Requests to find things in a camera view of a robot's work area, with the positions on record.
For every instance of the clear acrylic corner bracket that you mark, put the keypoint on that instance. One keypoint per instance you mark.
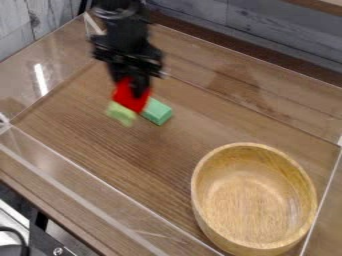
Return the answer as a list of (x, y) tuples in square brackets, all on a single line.
[(94, 32)]

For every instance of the green rectangular block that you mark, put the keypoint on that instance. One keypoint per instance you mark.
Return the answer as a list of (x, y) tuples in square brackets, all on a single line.
[(156, 112)]

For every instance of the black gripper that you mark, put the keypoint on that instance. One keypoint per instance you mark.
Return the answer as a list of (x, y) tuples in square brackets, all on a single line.
[(126, 50)]

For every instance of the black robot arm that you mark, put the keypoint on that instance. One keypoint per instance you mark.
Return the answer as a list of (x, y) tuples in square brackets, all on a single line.
[(120, 6)]

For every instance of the black metal table frame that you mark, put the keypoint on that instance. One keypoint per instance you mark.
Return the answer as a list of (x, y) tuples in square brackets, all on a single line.
[(47, 235)]

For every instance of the wooden bowl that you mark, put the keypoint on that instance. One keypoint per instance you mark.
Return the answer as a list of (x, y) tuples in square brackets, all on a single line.
[(254, 199)]

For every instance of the clear acrylic enclosure wall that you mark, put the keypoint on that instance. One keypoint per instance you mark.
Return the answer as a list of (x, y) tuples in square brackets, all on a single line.
[(112, 182)]

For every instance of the red plush tomato green stem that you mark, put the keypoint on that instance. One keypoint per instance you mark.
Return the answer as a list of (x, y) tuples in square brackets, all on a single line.
[(127, 103)]

